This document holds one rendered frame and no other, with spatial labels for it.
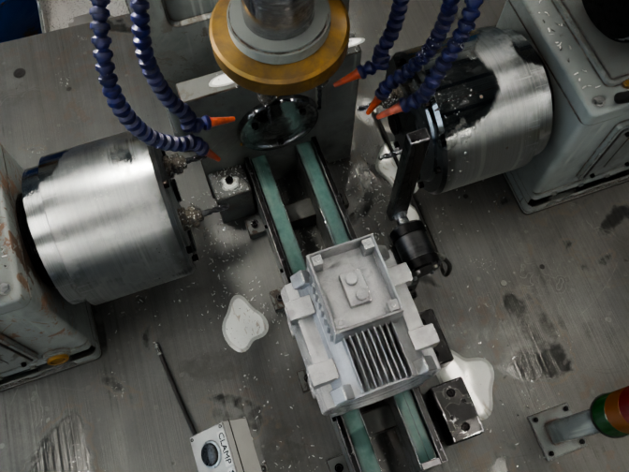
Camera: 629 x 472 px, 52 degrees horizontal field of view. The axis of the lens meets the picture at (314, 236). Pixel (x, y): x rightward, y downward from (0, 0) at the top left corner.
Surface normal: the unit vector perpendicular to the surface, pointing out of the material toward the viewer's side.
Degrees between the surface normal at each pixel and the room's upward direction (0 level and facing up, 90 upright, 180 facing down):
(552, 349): 0
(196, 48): 90
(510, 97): 28
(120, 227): 36
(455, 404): 0
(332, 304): 0
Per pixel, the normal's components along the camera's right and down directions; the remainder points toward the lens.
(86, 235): 0.18, 0.14
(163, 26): 0.33, 0.87
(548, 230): 0.00, -0.38
